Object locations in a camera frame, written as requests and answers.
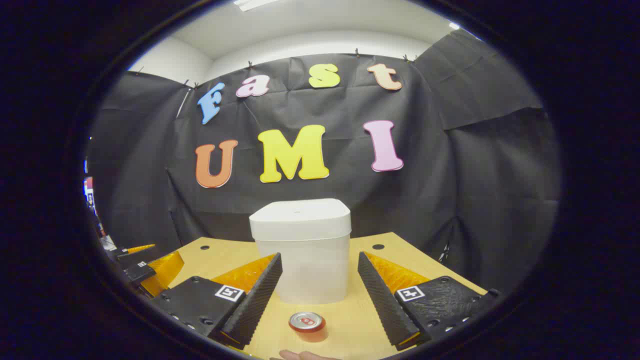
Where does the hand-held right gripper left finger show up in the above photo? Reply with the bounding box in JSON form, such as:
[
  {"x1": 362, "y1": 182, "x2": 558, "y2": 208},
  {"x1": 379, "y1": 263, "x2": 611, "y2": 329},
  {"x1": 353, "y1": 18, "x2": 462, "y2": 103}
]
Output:
[{"x1": 150, "y1": 252, "x2": 283, "y2": 351}]

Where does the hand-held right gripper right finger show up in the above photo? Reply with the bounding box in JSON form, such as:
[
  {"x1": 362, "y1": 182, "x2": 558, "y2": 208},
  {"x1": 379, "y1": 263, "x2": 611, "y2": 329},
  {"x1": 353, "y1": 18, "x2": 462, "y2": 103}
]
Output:
[{"x1": 357, "y1": 251, "x2": 501, "y2": 352}]

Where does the red pop can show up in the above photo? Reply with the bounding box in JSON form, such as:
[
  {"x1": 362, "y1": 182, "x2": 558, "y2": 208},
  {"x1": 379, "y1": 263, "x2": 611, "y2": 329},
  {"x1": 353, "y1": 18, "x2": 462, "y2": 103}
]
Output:
[{"x1": 288, "y1": 311, "x2": 328, "y2": 343}]

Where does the white desktop garbage bin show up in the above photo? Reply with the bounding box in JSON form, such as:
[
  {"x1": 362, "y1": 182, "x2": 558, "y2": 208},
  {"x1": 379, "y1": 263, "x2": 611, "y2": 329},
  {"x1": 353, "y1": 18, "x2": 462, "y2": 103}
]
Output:
[{"x1": 249, "y1": 198, "x2": 352, "y2": 305}]

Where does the wooden desktop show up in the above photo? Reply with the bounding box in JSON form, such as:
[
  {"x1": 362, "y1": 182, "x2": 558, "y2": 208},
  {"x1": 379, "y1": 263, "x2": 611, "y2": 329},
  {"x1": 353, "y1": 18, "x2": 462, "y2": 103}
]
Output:
[{"x1": 167, "y1": 231, "x2": 488, "y2": 360}]

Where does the computer monitor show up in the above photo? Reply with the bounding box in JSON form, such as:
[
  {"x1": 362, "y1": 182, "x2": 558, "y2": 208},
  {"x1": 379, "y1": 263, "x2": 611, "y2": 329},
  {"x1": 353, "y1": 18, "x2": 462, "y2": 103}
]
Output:
[{"x1": 83, "y1": 159, "x2": 97, "y2": 210}]

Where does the black backdrop cloth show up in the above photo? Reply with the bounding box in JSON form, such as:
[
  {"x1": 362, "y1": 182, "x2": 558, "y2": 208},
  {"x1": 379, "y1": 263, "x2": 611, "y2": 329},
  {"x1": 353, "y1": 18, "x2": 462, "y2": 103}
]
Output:
[{"x1": 85, "y1": 29, "x2": 562, "y2": 296}]

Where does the ceiling light panel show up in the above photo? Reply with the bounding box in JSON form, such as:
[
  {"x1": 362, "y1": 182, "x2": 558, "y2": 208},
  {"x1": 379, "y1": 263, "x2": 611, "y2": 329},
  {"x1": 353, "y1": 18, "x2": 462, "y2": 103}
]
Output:
[{"x1": 233, "y1": 0, "x2": 281, "y2": 12}]

